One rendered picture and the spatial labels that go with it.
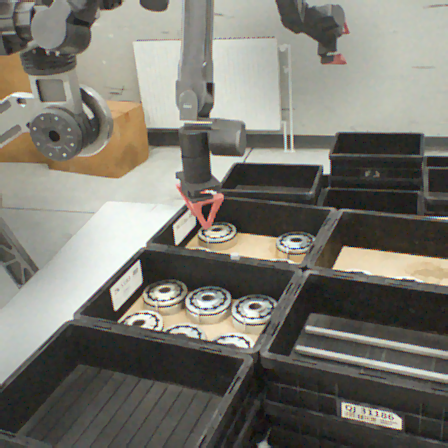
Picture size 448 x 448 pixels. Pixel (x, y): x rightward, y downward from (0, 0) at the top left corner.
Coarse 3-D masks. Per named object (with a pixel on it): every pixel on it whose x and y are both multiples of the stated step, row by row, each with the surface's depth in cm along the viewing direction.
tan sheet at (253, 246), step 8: (192, 240) 172; (240, 240) 170; (248, 240) 170; (256, 240) 170; (264, 240) 169; (272, 240) 169; (232, 248) 167; (240, 248) 166; (248, 248) 166; (256, 248) 166; (264, 248) 166; (272, 248) 165; (248, 256) 163; (256, 256) 162; (264, 256) 162; (272, 256) 162
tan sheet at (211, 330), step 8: (136, 304) 147; (232, 304) 144; (128, 312) 145; (184, 312) 143; (168, 320) 141; (176, 320) 141; (184, 320) 140; (208, 328) 137; (216, 328) 137; (224, 328) 137; (232, 328) 136; (208, 336) 135; (248, 336) 134; (256, 336) 133
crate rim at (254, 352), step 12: (156, 252) 149; (168, 252) 148; (180, 252) 147; (240, 264) 141; (252, 264) 140; (264, 264) 139; (276, 264) 139; (288, 288) 131; (276, 312) 123; (108, 324) 124; (120, 324) 124; (168, 336) 119; (180, 336) 119; (264, 336) 117; (228, 348) 115; (240, 348) 115; (252, 348) 114
